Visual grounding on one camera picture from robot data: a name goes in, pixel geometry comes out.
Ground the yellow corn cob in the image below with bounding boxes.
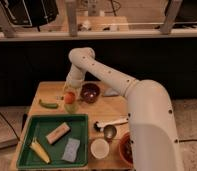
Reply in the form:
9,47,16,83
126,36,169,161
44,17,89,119
30,138,51,164

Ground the grey blue cloth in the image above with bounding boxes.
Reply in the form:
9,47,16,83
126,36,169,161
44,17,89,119
102,88,119,97

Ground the white cup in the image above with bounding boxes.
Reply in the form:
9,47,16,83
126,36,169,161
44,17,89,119
90,138,109,159

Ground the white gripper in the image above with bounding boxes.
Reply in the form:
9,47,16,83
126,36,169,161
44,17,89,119
63,64,86,95

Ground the black monitor left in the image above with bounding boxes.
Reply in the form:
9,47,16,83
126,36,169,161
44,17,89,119
0,0,58,27

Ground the green plastic tray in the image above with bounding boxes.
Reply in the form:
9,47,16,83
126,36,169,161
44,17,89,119
17,114,88,170

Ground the orange bowl with food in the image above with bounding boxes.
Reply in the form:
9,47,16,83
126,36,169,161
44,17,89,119
118,133,133,167

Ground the dark purple bowl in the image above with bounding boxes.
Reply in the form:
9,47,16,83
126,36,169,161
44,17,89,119
80,83,100,103

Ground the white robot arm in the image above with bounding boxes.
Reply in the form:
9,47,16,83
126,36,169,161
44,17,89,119
66,47,184,171

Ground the green pepper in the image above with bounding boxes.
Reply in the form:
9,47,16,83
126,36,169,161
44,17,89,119
38,99,59,109

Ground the blue sponge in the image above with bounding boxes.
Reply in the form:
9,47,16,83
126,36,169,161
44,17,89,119
62,138,80,162

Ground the white handled scoop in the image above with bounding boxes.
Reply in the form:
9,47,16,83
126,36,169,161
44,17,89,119
94,118,128,132

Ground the wooden block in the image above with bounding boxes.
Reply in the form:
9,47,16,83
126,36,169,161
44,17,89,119
46,122,70,144

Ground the red apple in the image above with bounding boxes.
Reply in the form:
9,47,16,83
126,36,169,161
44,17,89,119
64,92,76,104

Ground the metal measuring spoon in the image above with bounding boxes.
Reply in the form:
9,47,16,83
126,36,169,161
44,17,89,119
103,125,117,141

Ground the metal frame rail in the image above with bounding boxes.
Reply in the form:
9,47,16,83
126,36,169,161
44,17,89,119
0,0,197,41

